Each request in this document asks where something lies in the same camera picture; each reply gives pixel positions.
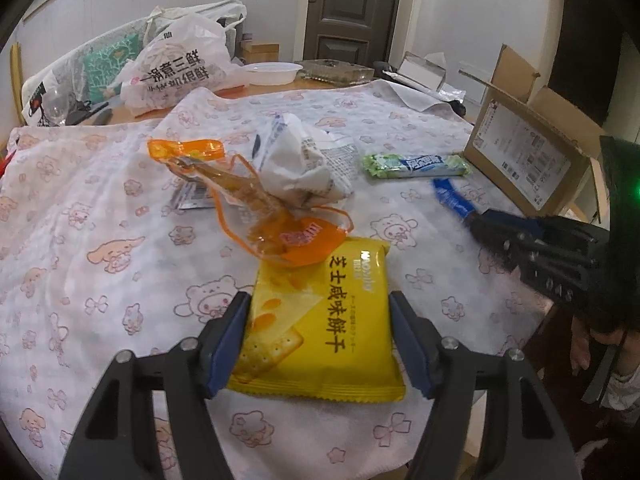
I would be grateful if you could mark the small grey sachet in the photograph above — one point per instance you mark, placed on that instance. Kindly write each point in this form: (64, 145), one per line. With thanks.
(192, 197)

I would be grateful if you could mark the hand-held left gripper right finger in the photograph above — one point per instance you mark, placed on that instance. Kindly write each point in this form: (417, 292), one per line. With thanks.
(411, 347)

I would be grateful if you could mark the pink cartoon printed blanket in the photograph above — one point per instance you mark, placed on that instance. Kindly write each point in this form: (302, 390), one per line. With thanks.
(100, 260)

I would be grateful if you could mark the grey panel door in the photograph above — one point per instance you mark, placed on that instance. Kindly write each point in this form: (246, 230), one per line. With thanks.
(350, 10)

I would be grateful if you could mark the black remote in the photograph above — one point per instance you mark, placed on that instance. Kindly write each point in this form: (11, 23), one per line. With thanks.
(87, 114)

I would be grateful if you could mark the person's right hand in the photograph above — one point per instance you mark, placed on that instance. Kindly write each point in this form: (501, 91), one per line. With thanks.
(580, 345)

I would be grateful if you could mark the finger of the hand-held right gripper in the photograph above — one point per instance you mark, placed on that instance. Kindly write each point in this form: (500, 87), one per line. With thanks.
(510, 222)
(545, 265)

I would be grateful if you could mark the white bag red print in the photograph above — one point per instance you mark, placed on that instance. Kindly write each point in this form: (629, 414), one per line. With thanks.
(37, 105)

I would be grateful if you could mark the yellow chair back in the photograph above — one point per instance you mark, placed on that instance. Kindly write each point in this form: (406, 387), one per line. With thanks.
(17, 80)

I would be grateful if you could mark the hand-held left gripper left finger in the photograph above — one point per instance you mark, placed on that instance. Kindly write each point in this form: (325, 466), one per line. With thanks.
(229, 347)

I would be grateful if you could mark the white open carton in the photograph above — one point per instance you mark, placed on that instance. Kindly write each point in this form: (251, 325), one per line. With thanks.
(422, 72)

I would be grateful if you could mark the orange transparent snack packet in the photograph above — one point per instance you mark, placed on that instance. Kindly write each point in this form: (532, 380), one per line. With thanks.
(300, 247)

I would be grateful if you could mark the white crumpled snack packet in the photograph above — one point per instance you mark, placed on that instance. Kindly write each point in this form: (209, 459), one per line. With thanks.
(300, 160)

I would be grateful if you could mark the white plastic bowl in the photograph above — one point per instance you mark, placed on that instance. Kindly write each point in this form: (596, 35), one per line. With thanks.
(272, 72)

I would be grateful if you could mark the small brown cardboard box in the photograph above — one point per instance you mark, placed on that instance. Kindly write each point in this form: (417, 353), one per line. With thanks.
(260, 52)

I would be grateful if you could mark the clear plastic bag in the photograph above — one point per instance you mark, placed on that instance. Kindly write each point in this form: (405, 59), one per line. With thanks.
(75, 67)

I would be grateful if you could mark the open cardboard box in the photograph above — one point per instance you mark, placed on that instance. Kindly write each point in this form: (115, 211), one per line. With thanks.
(520, 155)

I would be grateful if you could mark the yellow cracker packet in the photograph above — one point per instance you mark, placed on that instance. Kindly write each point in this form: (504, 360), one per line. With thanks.
(325, 320)

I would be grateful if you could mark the crumpled foil sheet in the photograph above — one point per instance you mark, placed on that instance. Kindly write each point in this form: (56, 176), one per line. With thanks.
(451, 96)

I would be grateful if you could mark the white plastic bag black print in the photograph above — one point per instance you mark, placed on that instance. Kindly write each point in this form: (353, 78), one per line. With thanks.
(175, 70)

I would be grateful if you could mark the green candy packet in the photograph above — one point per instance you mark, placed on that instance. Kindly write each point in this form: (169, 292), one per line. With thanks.
(385, 166)

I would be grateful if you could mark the green patterned package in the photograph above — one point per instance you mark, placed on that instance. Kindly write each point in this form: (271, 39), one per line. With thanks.
(107, 67)

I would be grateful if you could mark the clear plastic food container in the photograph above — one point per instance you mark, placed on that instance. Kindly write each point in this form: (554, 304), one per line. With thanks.
(337, 71)

